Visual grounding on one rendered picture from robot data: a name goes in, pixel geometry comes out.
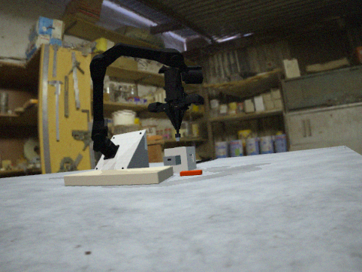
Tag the orange-red flat bar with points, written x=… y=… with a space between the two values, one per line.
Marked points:
x=190 y=173

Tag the beige flat tray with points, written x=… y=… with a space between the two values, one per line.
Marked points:
x=137 y=176

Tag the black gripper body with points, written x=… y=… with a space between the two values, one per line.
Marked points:
x=174 y=94

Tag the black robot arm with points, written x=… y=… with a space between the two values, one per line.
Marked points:
x=168 y=56

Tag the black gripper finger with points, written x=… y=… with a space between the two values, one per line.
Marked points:
x=179 y=112
x=170 y=113

